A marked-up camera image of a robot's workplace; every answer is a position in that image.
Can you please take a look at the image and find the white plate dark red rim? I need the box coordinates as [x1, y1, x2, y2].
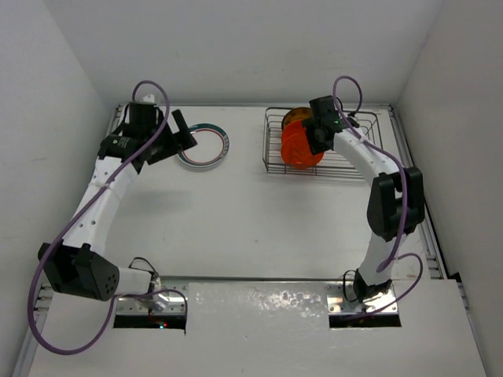
[178, 123, 230, 171]

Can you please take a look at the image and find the orange plastic plate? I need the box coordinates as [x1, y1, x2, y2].
[281, 120, 324, 169]

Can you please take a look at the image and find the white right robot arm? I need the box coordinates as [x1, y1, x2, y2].
[302, 96, 425, 302]

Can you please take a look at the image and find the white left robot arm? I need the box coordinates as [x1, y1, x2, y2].
[39, 101, 196, 302]

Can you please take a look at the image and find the yellow patterned plate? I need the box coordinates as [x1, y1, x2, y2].
[282, 107, 312, 127]

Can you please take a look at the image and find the metal wire dish rack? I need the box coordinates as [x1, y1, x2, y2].
[262, 107, 363, 181]

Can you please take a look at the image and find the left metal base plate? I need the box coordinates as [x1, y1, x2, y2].
[116, 281, 189, 316]

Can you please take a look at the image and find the metal base plate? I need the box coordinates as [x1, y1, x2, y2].
[326, 280, 398, 316]
[116, 281, 189, 316]

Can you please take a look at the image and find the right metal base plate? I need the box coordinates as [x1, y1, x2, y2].
[326, 280, 398, 316]

